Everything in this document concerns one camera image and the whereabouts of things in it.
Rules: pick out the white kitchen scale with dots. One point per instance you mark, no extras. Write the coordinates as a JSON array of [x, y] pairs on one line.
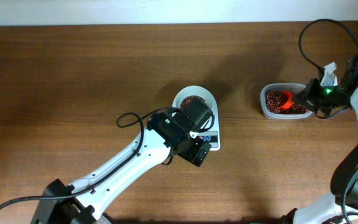
[[213, 134]]

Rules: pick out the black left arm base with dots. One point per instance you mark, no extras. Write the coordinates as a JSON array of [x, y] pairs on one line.
[[61, 211]]

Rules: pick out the red plastic measuring scoop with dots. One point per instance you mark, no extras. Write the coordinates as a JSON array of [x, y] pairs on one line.
[[289, 103]]

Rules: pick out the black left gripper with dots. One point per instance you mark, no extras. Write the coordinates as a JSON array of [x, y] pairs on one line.
[[190, 154]]

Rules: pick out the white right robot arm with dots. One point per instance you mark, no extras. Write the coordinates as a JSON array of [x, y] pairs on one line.
[[340, 205]]

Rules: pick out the clear plastic bean container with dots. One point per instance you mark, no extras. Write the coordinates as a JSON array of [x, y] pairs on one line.
[[292, 87]]

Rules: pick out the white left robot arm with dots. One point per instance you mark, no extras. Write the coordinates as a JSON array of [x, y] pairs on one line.
[[168, 132]]

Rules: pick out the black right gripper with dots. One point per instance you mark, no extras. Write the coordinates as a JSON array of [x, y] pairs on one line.
[[306, 96]]

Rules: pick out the red beans in bowl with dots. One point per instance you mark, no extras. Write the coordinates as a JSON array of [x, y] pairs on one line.
[[186, 101]]

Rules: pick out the white bowl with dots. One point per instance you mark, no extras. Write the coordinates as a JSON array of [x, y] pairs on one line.
[[197, 91]]

